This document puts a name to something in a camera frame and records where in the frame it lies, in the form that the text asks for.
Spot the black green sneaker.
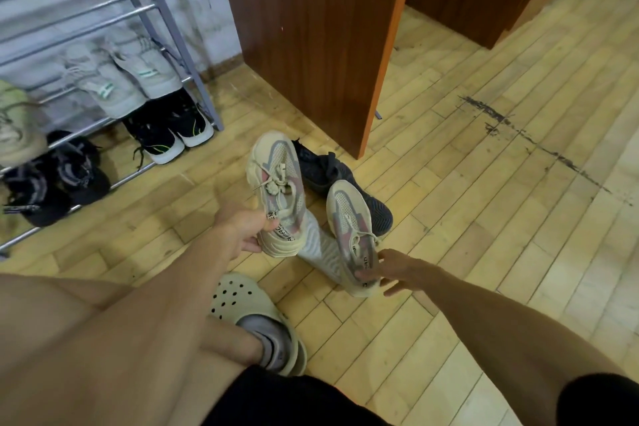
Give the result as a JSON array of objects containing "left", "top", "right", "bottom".
[
  {"left": 162, "top": 89, "right": 216, "bottom": 148},
  {"left": 121, "top": 106, "right": 186, "bottom": 166}
]

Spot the beige pink sneaker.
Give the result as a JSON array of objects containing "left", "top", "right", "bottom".
[
  {"left": 246, "top": 130, "right": 308, "bottom": 260},
  {"left": 325, "top": 179, "right": 384, "bottom": 298}
]

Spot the black orange-accent sneaker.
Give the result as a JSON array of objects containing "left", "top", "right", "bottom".
[{"left": 291, "top": 138, "right": 358, "bottom": 202}]

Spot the person's right forearm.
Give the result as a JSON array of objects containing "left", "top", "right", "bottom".
[{"left": 424, "top": 273, "right": 630, "bottom": 426}]

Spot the black shirt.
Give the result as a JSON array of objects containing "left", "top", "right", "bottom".
[{"left": 556, "top": 373, "right": 639, "bottom": 426}]

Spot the white ribbed-sole sneaker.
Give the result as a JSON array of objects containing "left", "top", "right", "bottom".
[{"left": 294, "top": 208, "right": 348, "bottom": 287}]

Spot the white knit sneaker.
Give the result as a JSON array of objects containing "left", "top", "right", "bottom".
[
  {"left": 59, "top": 43, "right": 148, "bottom": 120},
  {"left": 102, "top": 26, "right": 184, "bottom": 101}
]

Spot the grey metal shoe rack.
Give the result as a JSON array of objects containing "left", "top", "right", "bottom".
[{"left": 0, "top": 0, "right": 224, "bottom": 260}]

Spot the person's right hand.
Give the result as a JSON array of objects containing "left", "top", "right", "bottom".
[{"left": 355, "top": 248, "right": 443, "bottom": 298}]

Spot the grey sock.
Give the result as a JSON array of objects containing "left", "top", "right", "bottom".
[{"left": 236, "top": 314, "right": 293, "bottom": 373}]

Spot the black grey patterned sneaker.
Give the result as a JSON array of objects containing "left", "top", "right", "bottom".
[
  {"left": 1, "top": 160, "right": 73, "bottom": 228},
  {"left": 45, "top": 130, "right": 112, "bottom": 207}
]

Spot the cream perforated clog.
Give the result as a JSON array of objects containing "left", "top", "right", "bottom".
[{"left": 208, "top": 272, "right": 308, "bottom": 377}]

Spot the person's left forearm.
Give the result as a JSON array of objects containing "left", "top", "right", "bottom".
[{"left": 0, "top": 230, "right": 236, "bottom": 426}]

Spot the person's left leg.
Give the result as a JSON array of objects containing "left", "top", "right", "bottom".
[{"left": 0, "top": 273, "right": 266, "bottom": 377}]

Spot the person's left hand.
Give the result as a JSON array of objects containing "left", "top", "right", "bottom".
[{"left": 212, "top": 200, "right": 280, "bottom": 254}]

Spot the beige lime-accent sneaker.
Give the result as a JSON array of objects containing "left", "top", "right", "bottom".
[{"left": 0, "top": 79, "right": 49, "bottom": 168}]

